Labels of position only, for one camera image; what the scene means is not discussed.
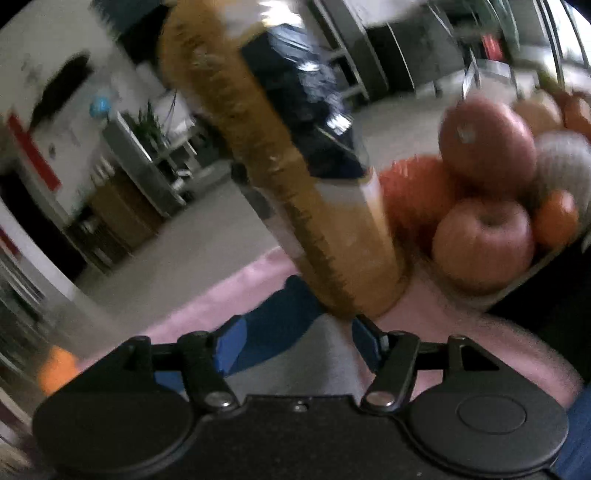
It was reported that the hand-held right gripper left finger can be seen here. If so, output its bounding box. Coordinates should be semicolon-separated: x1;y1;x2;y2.
78;318;247;414

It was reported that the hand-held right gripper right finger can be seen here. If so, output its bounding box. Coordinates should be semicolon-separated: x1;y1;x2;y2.
352;315;509;414

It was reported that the grey and blue sweatshirt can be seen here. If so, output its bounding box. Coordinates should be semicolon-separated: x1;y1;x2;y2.
154;276;375;398

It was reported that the pink printed blanket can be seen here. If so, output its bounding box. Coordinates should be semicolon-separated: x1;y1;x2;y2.
78;247;585;407

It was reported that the large orange fruit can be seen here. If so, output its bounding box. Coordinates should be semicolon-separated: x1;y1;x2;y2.
379;157;455;250

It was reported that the pale red apple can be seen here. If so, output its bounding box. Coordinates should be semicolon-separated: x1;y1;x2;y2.
431;198;536;291

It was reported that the brown wooden cabinet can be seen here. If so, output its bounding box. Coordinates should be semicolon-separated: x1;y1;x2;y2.
88;178;164;252

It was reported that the orange plush toy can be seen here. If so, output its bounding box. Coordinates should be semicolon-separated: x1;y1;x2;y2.
37;346;81;395

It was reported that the orange juice bottle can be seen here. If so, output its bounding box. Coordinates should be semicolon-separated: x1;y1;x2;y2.
157;0;409;319

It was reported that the tall grey speaker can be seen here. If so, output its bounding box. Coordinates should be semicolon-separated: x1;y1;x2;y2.
102;113;188;217

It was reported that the small orange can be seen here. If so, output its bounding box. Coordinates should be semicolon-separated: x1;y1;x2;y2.
533;190;580;250
561;92;591;134

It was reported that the green potted plant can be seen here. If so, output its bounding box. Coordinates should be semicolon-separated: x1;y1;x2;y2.
124;102;168;158

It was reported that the white net wrapped fruit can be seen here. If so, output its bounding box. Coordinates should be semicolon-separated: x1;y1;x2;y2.
533;131;591;217

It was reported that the pale pear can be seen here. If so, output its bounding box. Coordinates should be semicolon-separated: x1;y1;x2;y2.
512;92;564;134

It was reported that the door frame with red banners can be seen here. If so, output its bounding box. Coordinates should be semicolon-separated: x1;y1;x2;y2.
0;111;65;259

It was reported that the black wall object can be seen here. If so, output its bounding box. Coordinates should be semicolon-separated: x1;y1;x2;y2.
34;53;92;126

